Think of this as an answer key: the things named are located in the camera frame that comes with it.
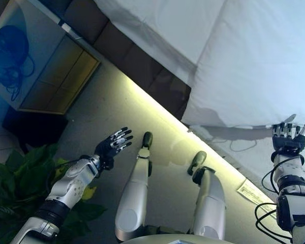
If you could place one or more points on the silver robot torso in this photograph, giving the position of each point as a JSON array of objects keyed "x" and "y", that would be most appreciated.
[{"x": 180, "y": 240}]

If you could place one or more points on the white paper floor label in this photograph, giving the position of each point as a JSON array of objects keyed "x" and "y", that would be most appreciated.
[{"x": 254, "y": 195}]

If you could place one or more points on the white fitted mattress sheet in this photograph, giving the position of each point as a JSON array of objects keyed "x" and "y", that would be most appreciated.
[{"x": 155, "y": 25}]

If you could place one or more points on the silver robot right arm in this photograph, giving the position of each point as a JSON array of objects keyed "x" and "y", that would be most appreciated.
[{"x": 292, "y": 198}]

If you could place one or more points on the silver robot right leg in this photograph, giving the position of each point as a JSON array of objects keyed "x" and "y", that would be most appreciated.
[{"x": 211, "y": 198}]

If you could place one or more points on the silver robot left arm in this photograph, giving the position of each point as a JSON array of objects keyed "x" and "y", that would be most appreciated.
[{"x": 68, "y": 183}]

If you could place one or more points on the black round lamp base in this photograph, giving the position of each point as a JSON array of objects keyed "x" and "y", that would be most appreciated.
[{"x": 11, "y": 43}]

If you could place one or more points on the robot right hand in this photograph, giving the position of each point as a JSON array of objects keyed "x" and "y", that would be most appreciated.
[{"x": 287, "y": 141}]

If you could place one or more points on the silver robot left leg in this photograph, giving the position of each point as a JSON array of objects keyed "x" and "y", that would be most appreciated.
[{"x": 132, "y": 193}]

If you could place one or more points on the silver robot leg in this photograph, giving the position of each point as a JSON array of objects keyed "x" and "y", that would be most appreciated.
[
  {"x": 211, "y": 198},
  {"x": 132, "y": 193}
]

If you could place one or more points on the green leafy plant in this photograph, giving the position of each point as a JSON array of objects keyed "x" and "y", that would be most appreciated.
[{"x": 17, "y": 172}]

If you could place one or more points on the white duvet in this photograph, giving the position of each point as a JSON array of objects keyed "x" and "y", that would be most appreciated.
[{"x": 256, "y": 63}]

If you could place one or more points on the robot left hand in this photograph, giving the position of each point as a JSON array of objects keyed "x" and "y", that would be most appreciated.
[{"x": 109, "y": 147}]

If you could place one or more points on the wooden nightstand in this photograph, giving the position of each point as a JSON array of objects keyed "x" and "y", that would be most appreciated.
[{"x": 61, "y": 76}]

